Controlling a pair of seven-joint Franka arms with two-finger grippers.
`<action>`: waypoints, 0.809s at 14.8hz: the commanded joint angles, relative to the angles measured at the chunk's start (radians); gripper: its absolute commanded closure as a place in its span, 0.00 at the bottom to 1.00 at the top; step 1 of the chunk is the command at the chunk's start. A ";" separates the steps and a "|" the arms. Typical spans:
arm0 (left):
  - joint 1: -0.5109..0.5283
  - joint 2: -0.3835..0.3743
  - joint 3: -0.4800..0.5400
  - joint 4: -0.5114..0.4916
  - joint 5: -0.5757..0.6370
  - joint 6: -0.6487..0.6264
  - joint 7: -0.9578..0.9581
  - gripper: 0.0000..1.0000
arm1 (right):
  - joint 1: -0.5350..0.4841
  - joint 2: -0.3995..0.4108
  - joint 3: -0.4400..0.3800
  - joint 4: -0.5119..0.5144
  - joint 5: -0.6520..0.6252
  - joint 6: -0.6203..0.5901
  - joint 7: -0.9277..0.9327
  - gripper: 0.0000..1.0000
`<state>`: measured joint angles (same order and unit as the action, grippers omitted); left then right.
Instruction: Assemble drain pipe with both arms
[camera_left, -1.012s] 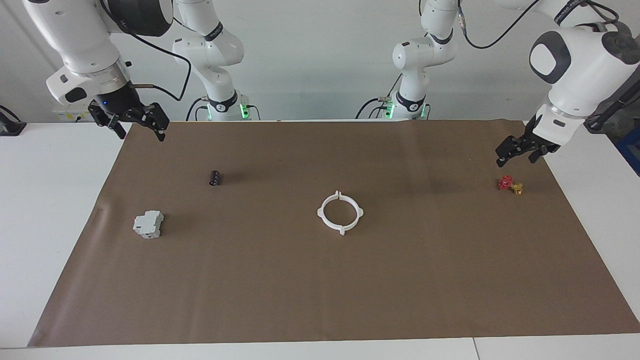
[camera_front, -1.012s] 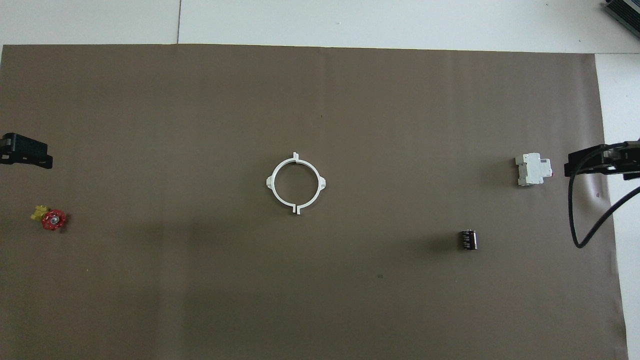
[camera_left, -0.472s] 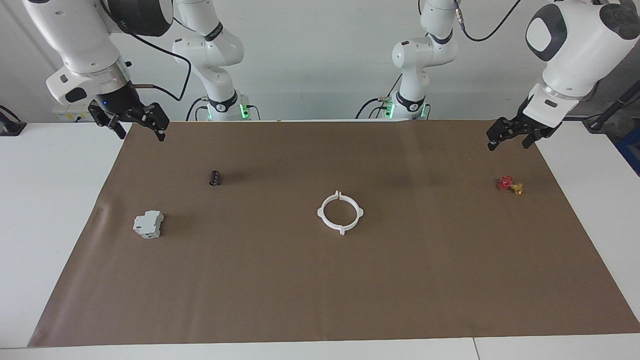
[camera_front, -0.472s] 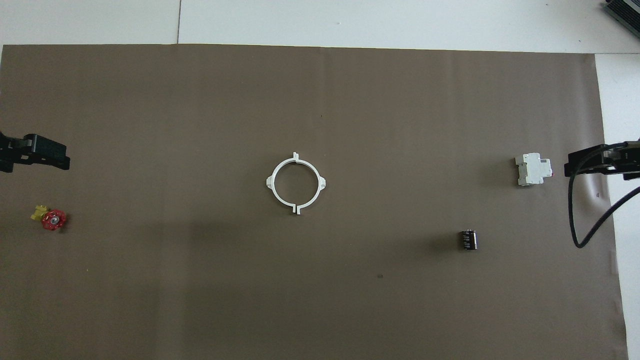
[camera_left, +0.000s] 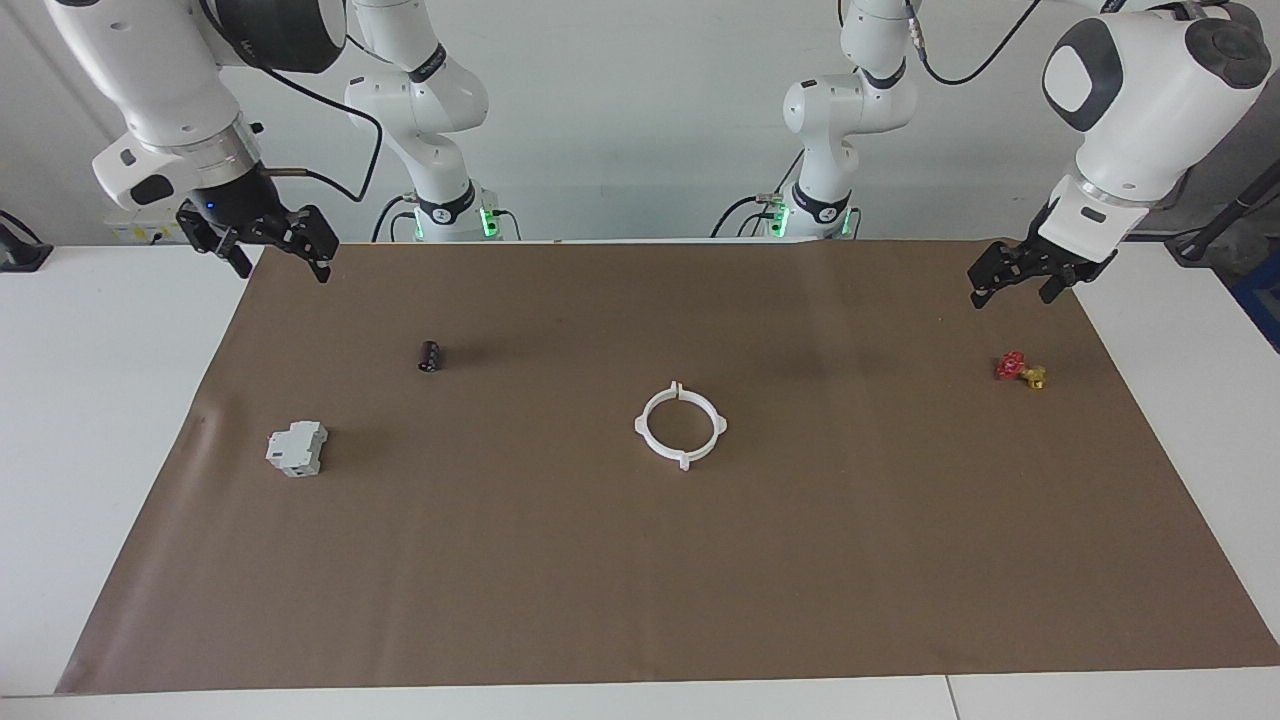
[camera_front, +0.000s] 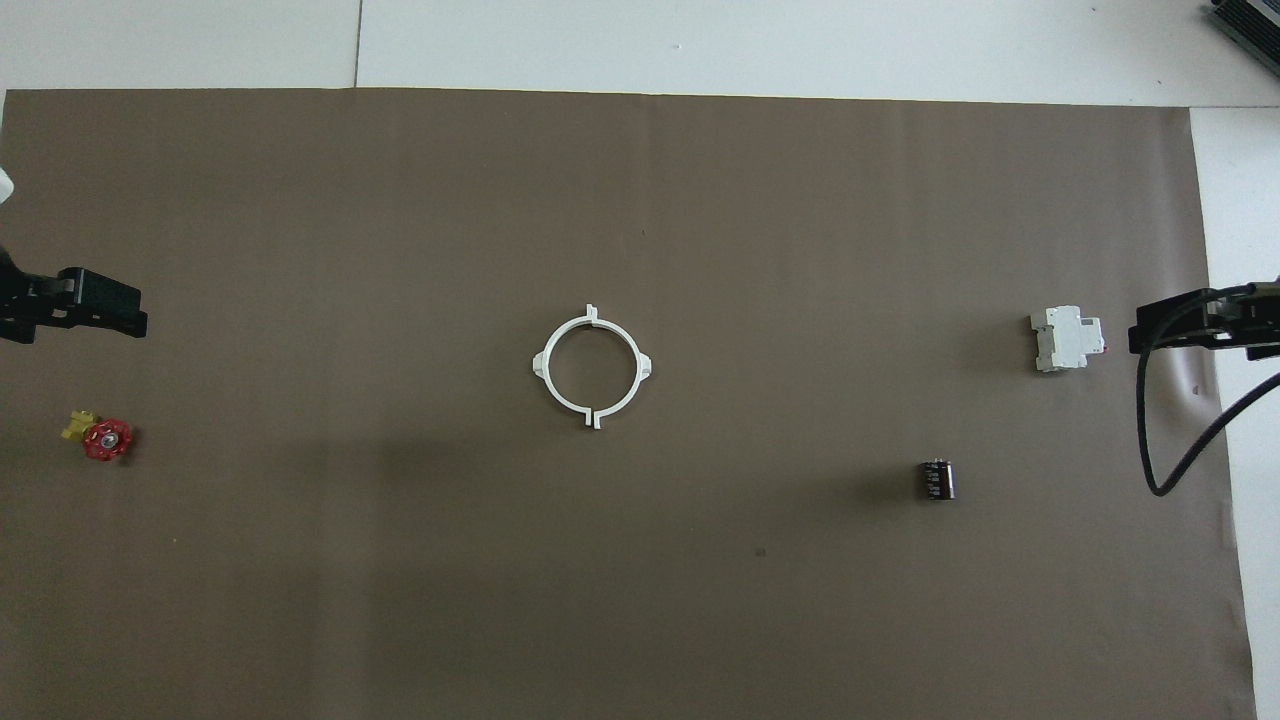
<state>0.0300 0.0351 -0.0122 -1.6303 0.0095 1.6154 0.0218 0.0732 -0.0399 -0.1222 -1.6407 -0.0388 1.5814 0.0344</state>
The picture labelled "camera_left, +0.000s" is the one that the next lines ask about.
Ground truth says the white half-ring pipe clamp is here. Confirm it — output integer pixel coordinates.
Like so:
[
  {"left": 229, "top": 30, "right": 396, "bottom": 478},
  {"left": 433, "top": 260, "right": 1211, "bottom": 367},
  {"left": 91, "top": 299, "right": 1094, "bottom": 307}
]
[
  {"left": 634, "top": 381, "right": 687, "bottom": 471},
  {"left": 675, "top": 384, "right": 729, "bottom": 471}
]

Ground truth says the black stand pole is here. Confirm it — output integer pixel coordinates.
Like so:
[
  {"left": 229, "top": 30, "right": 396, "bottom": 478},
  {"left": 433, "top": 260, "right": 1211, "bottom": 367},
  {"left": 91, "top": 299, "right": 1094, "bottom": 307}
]
[{"left": 1165, "top": 160, "right": 1280, "bottom": 266}]

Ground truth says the white circuit breaker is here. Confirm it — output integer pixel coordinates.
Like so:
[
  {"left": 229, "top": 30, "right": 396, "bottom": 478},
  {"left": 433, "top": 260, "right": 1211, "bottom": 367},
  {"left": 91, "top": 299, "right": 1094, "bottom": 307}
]
[{"left": 266, "top": 421, "right": 329, "bottom": 478}]

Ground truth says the blue box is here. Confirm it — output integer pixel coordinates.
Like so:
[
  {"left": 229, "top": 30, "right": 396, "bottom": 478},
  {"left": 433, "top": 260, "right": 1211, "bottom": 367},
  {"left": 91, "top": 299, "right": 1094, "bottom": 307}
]
[{"left": 1232, "top": 275, "right": 1280, "bottom": 353}]

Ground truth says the brown paper mat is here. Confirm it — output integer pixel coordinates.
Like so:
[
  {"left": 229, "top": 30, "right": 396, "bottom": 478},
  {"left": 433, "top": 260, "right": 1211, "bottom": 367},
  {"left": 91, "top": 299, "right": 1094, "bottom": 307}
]
[{"left": 55, "top": 238, "right": 1280, "bottom": 695}]

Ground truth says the red-handled brass valve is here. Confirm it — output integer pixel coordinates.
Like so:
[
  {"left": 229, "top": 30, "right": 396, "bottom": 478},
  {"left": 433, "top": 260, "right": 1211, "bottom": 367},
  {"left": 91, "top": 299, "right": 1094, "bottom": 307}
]
[{"left": 995, "top": 351, "right": 1047, "bottom": 390}]

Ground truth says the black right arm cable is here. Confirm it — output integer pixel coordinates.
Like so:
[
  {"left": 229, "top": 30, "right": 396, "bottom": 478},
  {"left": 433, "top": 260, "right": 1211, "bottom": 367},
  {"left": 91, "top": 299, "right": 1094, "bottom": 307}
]
[{"left": 200, "top": 0, "right": 385, "bottom": 205}]

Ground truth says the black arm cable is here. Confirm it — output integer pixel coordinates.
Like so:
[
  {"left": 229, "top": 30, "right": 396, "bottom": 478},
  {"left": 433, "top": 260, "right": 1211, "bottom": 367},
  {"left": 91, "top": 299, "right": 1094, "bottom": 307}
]
[
  {"left": 200, "top": 0, "right": 385, "bottom": 205},
  {"left": 838, "top": 0, "right": 1201, "bottom": 87}
]

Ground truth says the white wall socket box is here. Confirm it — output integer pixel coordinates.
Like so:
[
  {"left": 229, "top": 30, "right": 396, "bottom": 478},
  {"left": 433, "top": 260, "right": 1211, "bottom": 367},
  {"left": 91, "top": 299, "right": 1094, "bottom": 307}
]
[{"left": 105, "top": 195, "right": 214, "bottom": 244}]

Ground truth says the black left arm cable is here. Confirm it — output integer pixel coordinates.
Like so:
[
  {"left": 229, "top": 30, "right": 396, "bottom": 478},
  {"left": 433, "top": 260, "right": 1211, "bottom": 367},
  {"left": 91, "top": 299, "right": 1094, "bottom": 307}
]
[{"left": 838, "top": 0, "right": 1201, "bottom": 87}]

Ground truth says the black clamp mount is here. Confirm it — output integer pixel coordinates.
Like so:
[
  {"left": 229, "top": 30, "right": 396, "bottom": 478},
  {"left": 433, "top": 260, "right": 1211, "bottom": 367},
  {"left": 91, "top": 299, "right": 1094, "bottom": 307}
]
[{"left": 0, "top": 210, "right": 51, "bottom": 273}]

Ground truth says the black left base cable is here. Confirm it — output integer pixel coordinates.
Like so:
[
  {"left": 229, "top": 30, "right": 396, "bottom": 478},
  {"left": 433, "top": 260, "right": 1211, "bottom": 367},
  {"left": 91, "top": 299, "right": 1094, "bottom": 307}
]
[{"left": 711, "top": 188, "right": 791, "bottom": 240}]

